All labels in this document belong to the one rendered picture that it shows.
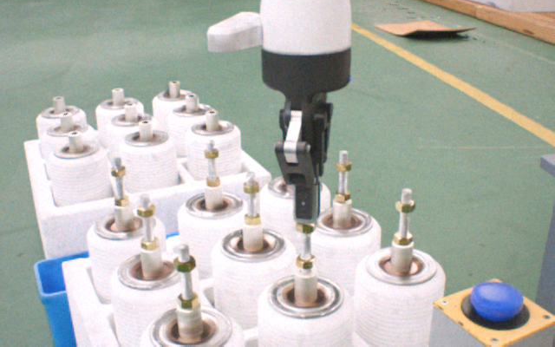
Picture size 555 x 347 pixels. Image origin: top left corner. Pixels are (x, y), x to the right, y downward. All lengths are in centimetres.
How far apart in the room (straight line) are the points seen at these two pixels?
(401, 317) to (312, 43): 31
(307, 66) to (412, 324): 30
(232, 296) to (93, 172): 41
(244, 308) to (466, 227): 72
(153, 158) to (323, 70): 58
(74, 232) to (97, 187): 8
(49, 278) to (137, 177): 21
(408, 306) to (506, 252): 63
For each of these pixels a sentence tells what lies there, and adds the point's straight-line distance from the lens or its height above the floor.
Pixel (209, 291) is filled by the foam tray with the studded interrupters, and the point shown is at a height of 17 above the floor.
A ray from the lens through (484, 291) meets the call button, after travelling 51.
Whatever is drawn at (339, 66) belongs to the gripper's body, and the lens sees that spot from 51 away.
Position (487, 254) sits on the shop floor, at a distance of 125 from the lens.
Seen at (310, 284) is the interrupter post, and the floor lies 27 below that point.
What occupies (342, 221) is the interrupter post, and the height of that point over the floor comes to 26.
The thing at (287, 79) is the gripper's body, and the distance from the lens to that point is 50.
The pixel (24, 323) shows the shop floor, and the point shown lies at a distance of 110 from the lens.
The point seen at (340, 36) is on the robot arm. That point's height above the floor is 51.
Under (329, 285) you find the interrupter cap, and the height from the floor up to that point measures 25.
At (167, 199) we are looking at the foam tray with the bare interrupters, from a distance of 104.
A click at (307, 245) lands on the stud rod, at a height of 31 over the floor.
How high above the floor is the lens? 60
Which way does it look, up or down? 22 degrees down
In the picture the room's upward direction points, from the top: 1 degrees counter-clockwise
